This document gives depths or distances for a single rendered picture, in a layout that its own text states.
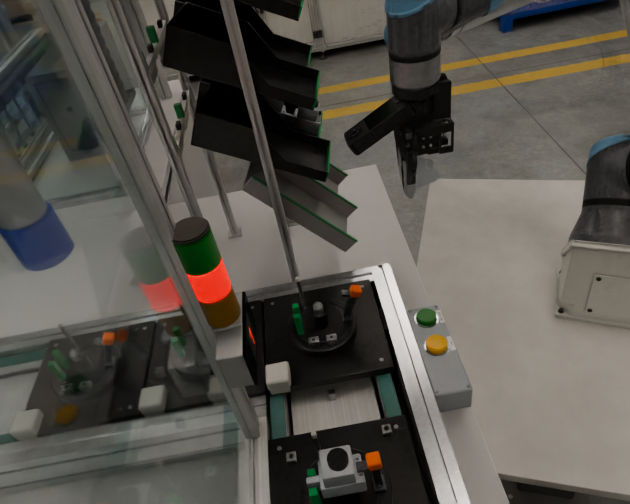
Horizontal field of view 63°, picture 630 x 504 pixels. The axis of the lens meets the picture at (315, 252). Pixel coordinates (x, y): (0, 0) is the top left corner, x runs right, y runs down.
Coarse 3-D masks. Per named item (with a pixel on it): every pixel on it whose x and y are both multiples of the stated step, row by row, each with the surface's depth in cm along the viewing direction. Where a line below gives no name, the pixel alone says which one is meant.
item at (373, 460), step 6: (366, 456) 72; (372, 456) 72; (378, 456) 72; (360, 462) 73; (366, 462) 73; (372, 462) 71; (378, 462) 71; (360, 468) 73; (366, 468) 72; (372, 468) 72; (378, 468) 72; (378, 474) 74; (378, 480) 75; (378, 486) 76
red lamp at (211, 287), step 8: (216, 272) 64; (224, 272) 66; (192, 280) 64; (200, 280) 64; (208, 280) 64; (216, 280) 64; (224, 280) 66; (200, 288) 65; (208, 288) 65; (216, 288) 65; (224, 288) 66; (200, 296) 66; (208, 296) 65; (216, 296) 66; (224, 296) 67
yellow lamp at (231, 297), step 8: (232, 288) 68; (232, 296) 68; (200, 304) 67; (208, 304) 67; (216, 304) 67; (224, 304) 67; (232, 304) 68; (208, 312) 68; (216, 312) 67; (224, 312) 68; (232, 312) 69; (240, 312) 71; (208, 320) 69; (216, 320) 68; (224, 320) 69; (232, 320) 69
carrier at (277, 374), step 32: (320, 288) 114; (288, 320) 108; (320, 320) 101; (352, 320) 103; (288, 352) 102; (320, 352) 98; (352, 352) 99; (384, 352) 98; (288, 384) 95; (320, 384) 96
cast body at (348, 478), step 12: (324, 456) 72; (336, 456) 71; (348, 456) 72; (360, 456) 75; (324, 468) 71; (336, 468) 70; (348, 468) 70; (312, 480) 74; (324, 480) 70; (336, 480) 70; (348, 480) 71; (360, 480) 72; (324, 492) 72; (336, 492) 73; (348, 492) 73
